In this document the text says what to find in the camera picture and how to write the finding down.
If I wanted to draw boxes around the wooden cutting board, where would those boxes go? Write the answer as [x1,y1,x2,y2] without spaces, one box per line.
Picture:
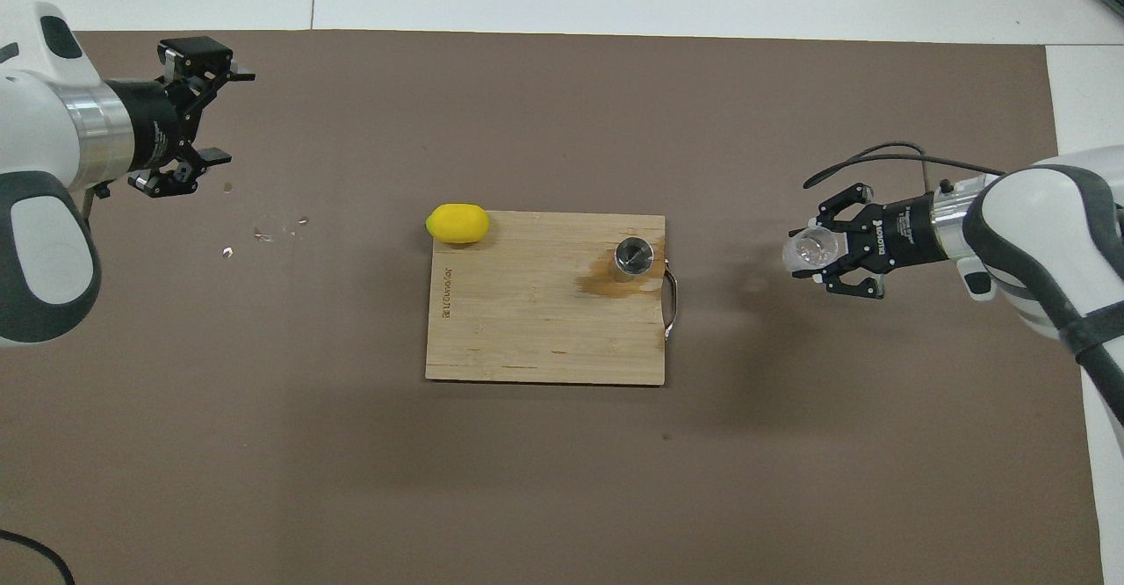
[425,211,680,386]

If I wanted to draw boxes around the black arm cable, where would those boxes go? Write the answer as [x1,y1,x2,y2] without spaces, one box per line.
[803,142,1006,191]
[0,528,76,585]

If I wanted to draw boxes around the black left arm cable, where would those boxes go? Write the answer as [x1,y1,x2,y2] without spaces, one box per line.
[0,528,76,585]

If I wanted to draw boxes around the brown table mat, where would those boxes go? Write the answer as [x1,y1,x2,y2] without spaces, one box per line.
[0,30,1106,585]

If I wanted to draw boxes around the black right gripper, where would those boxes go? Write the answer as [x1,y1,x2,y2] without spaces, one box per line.
[792,183,949,299]

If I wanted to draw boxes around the clear glass cup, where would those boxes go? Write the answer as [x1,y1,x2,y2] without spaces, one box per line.
[782,225,848,274]

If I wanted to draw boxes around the yellow lemon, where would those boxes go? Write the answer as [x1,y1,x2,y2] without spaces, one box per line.
[426,204,491,245]

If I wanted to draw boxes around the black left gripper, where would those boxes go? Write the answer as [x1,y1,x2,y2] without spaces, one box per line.
[107,36,257,199]

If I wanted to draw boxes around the steel jigger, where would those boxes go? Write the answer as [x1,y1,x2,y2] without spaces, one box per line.
[612,235,657,283]

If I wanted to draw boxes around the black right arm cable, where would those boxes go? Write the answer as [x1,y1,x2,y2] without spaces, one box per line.
[803,142,1006,191]

